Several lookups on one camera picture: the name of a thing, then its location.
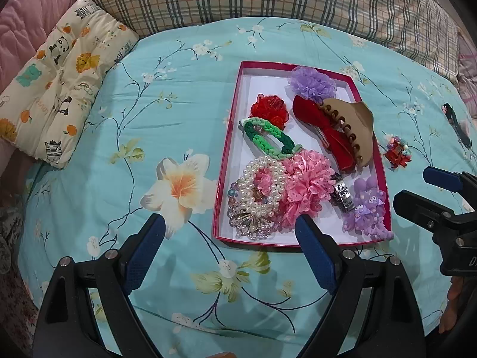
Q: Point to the cartoon print pillow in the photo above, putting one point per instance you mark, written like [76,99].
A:
[67,82]

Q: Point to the person's right hand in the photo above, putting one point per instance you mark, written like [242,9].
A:
[452,302]

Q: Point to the pearl scrunchie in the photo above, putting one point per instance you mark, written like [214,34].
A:
[246,182]

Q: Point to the purple organza hair flower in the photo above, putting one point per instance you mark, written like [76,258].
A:
[313,84]

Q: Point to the small red hair clip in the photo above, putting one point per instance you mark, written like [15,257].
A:
[397,153]

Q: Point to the dark floral cloth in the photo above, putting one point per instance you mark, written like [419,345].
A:
[11,287]

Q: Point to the red shallow box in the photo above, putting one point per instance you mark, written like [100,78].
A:
[261,82]

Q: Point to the red fuzzy flower scrunchie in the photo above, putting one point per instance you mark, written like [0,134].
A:
[268,110]

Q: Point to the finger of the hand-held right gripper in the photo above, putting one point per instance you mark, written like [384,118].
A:
[443,179]
[421,203]

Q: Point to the black hair clip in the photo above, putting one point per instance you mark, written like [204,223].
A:
[456,123]

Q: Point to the red velvet bow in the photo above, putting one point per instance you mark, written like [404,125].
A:
[309,110]

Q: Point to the silver metal hair clip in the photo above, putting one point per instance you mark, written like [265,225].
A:
[341,194]

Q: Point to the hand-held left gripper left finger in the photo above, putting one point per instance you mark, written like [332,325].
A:
[145,255]

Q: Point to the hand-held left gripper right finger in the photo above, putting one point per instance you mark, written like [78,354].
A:
[316,257]

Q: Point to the beige claw clip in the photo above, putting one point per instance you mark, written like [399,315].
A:
[357,119]

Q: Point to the pink lace scrunchie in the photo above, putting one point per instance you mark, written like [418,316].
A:
[305,182]

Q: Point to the pink quilt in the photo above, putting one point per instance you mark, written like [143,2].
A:
[29,7]

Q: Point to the pink plaid cloth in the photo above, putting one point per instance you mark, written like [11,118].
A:
[468,71]

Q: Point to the blue floral bedsheet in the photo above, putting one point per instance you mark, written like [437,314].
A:
[149,119]

